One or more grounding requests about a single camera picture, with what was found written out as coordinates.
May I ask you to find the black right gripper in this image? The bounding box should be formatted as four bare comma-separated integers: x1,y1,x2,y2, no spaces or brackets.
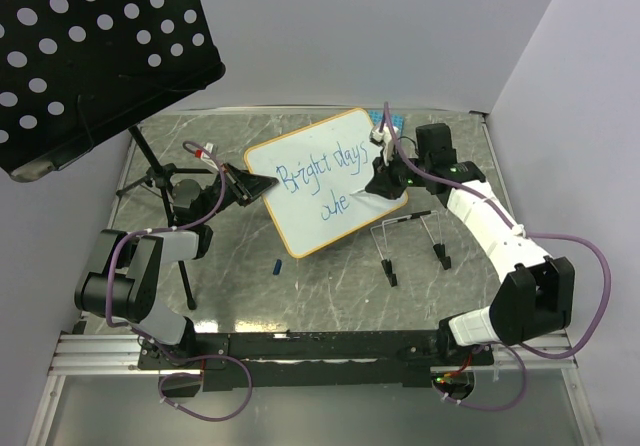
366,146,431,200

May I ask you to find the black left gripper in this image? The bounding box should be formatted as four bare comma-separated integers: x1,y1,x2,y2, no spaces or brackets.
198,161,278,223

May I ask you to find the yellow framed whiteboard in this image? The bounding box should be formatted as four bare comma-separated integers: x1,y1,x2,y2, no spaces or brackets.
244,108,409,259

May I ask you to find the blue marker cap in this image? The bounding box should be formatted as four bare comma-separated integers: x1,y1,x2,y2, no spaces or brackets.
272,259,283,276

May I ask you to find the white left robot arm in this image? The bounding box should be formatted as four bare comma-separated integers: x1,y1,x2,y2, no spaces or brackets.
74,163,279,368

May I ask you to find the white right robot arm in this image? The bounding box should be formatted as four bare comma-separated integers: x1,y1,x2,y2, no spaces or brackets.
364,123,575,364

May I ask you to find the blue studded baseplate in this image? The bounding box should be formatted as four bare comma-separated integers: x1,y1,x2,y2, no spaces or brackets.
368,110,405,135

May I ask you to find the black perforated music stand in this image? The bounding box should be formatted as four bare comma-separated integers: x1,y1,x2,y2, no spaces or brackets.
0,0,236,310

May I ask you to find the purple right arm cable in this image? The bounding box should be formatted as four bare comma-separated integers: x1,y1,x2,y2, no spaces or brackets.
377,101,613,412

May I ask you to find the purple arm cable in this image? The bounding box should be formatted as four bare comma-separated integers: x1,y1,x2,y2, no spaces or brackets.
377,101,613,412
104,140,254,422

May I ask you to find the wire whiteboard easel stand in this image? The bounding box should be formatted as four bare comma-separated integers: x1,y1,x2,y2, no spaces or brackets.
369,210,452,287

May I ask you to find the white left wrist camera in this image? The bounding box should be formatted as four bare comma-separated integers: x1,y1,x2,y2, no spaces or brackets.
182,141,220,172

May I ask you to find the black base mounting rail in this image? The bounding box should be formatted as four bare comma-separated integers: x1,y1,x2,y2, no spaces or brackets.
138,330,494,392

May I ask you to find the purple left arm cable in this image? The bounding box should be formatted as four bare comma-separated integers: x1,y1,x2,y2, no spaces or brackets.
104,140,254,422

